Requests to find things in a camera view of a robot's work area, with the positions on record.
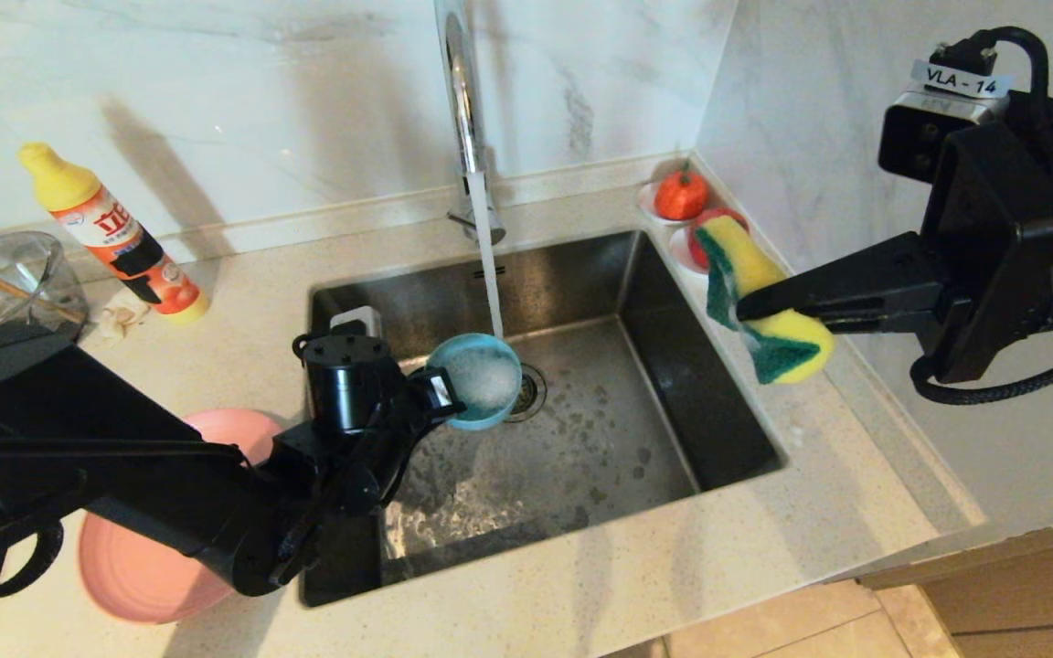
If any orange red tomato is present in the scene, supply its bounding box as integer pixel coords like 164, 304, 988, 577
654, 163, 711, 223

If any chrome faucet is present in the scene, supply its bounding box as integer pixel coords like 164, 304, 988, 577
433, 0, 507, 249

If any yellow green sponge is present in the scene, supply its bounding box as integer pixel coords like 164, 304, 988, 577
696, 215, 835, 386

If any metal sink drain strainer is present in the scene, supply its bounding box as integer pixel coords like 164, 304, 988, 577
508, 363, 548, 424

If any red apple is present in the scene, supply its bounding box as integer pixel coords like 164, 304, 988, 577
686, 208, 750, 272

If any teal bowl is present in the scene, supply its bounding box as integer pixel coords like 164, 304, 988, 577
426, 333, 525, 431

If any pink plate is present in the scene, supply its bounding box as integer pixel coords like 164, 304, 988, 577
79, 409, 285, 625

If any clear glass bowl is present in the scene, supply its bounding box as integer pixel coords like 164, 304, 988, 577
0, 231, 89, 334

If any black braided cable sleeve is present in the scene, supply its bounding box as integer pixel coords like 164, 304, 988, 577
909, 340, 1053, 407

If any yellow-capped dish soap bottle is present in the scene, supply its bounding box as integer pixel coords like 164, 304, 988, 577
18, 142, 210, 325

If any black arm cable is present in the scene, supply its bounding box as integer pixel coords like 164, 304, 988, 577
0, 416, 249, 600

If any small white dish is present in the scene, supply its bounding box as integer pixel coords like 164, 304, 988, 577
636, 181, 710, 228
668, 227, 710, 278

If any crumpled white paper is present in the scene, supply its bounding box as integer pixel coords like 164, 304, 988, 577
92, 292, 154, 346

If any stainless steel sink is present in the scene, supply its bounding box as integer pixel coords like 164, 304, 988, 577
303, 228, 788, 607

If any light wooden cabinet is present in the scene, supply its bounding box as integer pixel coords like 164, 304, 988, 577
856, 507, 1053, 658

